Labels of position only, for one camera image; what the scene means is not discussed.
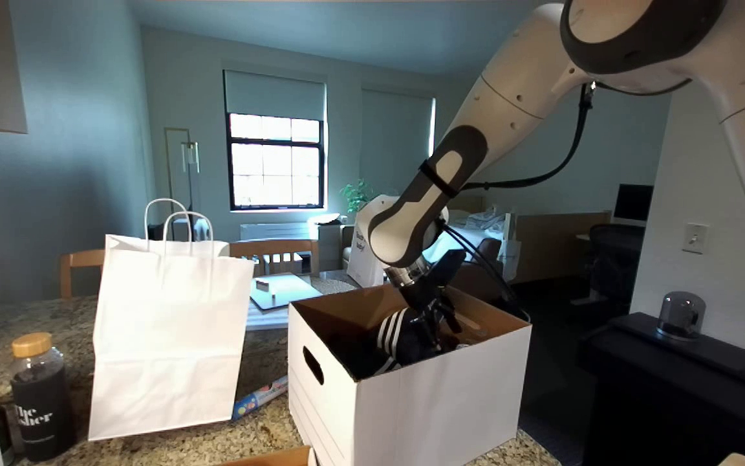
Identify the black low cabinet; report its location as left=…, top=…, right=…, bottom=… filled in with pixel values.
left=577, top=311, right=745, bottom=466

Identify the white roller blind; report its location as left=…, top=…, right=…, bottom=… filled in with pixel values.
left=222, top=70, right=328, bottom=124

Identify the wooden cutting board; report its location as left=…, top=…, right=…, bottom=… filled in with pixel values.
left=215, top=445, right=316, bottom=466

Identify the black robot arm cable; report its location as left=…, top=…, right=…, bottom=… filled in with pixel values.
left=420, top=78, right=601, bottom=324

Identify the grey waste bin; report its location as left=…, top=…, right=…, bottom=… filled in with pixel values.
left=317, top=217, right=346, bottom=275

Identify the thin metal frame stand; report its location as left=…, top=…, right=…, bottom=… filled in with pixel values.
left=163, top=126, right=205, bottom=231

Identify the black white striped sandal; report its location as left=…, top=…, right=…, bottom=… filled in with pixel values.
left=376, top=306, right=416, bottom=373

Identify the white radiator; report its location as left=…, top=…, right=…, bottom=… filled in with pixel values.
left=237, top=221, right=323, bottom=243

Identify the dark jar with wooden lid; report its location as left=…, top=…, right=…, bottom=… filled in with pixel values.
left=6, top=331, right=72, bottom=464

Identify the wooden chair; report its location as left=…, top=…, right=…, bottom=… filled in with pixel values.
left=60, top=247, right=109, bottom=300
left=227, top=237, right=323, bottom=280

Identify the dark monitor screen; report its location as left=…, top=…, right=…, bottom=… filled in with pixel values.
left=612, top=180, right=656, bottom=226

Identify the glass dome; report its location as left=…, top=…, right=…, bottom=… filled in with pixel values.
left=654, top=289, right=709, bottom=341

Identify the white paper bag with handles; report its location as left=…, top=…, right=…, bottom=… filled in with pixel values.
left=85, top=195, right=257, bottom=443

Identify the black framed window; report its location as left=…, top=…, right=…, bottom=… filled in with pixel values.
left=224, top=111, right=326, bottom=213

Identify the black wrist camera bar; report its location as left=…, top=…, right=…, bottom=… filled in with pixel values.
left=413, top=249, right=471, bottom=296

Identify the black office chair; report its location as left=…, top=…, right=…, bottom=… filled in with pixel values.
left=585, top=221, right=647, bottom=318

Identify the green plant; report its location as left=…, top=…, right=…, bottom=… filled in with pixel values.
left=336, top=179, right=372, bottom=221

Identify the white wall outlet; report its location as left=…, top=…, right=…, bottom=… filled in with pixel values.
left=681, top=221, right=711, bottom=256

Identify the white cardboard storage box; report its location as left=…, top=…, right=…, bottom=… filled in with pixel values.
left=286, top=283, right=535, bottom=466

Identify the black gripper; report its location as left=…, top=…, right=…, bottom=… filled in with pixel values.
left=400, top=287, right=465, bottom=355

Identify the light blue folder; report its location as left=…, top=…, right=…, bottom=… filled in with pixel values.
left=249, top=272, right=323, bottom=314

